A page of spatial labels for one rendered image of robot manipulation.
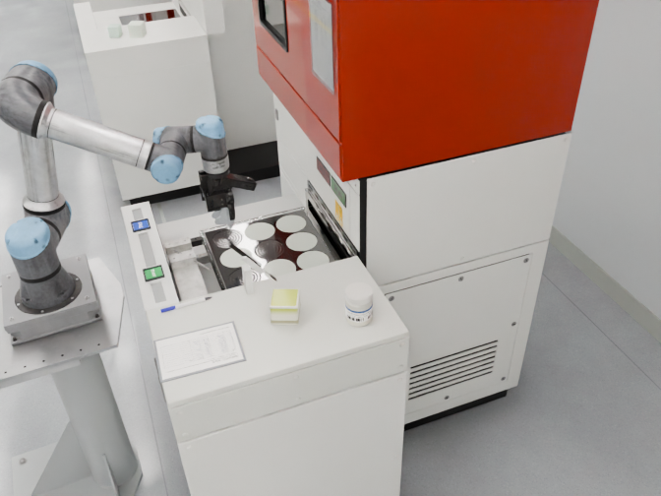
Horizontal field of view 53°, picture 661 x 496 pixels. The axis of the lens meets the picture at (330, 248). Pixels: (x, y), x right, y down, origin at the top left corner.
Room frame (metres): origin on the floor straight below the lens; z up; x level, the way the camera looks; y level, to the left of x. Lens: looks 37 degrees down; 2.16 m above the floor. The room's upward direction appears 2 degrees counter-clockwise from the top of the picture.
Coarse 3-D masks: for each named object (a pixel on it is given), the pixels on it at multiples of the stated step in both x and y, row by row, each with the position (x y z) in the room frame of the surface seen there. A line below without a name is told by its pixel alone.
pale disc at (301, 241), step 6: (294, 234) 1.74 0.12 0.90; (300, 234) 1.74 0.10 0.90; (306, 234) 1.74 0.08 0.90; (312, 234) 1.74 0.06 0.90; (288, 240) 1.71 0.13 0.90; (294, 240) 1.71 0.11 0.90; (300, 240) 1.71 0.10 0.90; (306, 240) 1.71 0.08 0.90; (312, 240) 1.70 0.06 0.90; (288, 246) 1.68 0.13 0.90; (294, 246) 1.68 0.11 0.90; (300, 246) 1.67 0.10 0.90; (306, 246) 1.67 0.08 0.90; (312, 246) 1.67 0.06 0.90
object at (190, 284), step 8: (168, 256) 1.67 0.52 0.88; (176, 272) 1.59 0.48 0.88; (184, 272) 1.59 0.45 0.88; (192, 272) 1.59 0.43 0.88; (200, 272) 1.59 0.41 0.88; (176, 280) 1.55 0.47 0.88; (184, 280) 1.55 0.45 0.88; (192, 280) 1.55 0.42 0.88; (200, 280) 1.54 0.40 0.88; (184, 288) 1.51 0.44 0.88; (192, 288) 1.51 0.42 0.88; (200, 288) 1.51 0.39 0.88; (184, 296) 1.47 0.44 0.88; (192, 296) 1.47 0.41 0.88
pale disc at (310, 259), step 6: (306, 252) 1.64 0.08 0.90; (312, 252) 1.64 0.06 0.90; (318, 252) 1.64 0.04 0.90; (300, 258) 1.61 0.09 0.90; (306, 258) 1.61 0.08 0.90; (312, 258) 1.61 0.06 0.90; (318, 258) 1.61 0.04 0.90; (324, 258) 1.61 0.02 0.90; (300, 264) 1.58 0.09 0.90; (306, 264) 1.58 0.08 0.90; (312, 264) 1.58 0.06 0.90; (318, 264) 1.58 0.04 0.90; (324, 264) 1.58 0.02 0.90
